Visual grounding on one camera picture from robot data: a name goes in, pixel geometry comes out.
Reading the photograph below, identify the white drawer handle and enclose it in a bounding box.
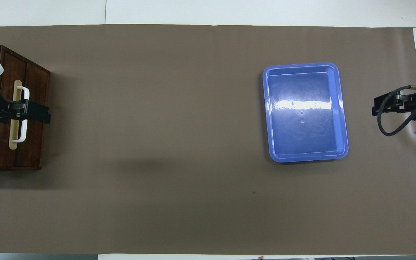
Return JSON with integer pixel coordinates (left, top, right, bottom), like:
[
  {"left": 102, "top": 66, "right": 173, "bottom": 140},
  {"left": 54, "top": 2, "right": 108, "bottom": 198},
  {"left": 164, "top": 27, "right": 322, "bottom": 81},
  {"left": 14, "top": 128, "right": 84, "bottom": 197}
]
[{"left": 12, "top": 86, "right": 30, "bottom": 143}]

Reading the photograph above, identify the wooden drawer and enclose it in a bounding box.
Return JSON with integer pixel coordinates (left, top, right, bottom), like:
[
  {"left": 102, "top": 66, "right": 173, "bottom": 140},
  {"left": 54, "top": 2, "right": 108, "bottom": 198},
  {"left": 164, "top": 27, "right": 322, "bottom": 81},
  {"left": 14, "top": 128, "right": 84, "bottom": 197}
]
[{"left": 0, "top": 50, "right": 47, "bottom": 170}]

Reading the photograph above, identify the blue plastic tray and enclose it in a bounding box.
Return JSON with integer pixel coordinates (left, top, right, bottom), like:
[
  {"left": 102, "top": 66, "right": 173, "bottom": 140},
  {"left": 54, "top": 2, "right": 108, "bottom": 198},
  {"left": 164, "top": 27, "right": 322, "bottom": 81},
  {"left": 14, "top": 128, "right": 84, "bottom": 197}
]
[{"left": 262, "top": 62, "right": 349, "bottom": 163}]

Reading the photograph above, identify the brown table mat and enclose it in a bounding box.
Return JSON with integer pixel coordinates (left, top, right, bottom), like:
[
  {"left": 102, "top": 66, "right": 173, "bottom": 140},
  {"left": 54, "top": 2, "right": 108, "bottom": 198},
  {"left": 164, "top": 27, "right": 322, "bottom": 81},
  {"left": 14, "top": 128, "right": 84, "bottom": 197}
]
[{"left": 0, "top": 24, "right": 416, "bottom": 255}]

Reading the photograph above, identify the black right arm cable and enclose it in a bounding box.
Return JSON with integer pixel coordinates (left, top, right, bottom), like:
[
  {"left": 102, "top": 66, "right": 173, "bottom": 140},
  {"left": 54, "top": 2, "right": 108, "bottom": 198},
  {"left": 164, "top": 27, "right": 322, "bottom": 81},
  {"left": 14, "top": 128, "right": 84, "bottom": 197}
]
[{"left": 377, "top": 85, "right": 416, "bottom": 145}]

